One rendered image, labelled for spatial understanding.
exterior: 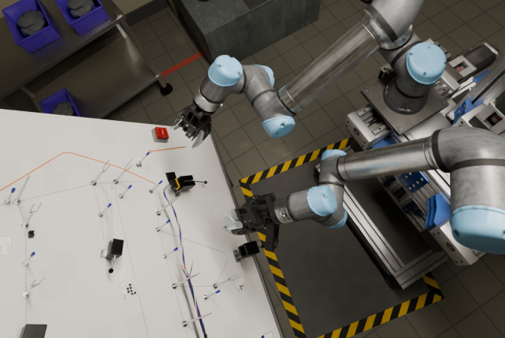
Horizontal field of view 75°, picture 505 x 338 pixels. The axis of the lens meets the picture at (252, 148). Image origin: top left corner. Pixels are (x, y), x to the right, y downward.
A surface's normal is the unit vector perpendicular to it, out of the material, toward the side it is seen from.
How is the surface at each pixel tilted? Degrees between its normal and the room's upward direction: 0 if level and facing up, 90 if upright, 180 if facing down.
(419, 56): 7
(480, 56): 0
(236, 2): 0
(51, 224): 49
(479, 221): 39
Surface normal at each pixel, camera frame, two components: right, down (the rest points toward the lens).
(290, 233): -0.11, -0.37
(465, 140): -0.71, -0.59
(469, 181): -0.83, -0.34
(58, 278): 0.63, -0.51
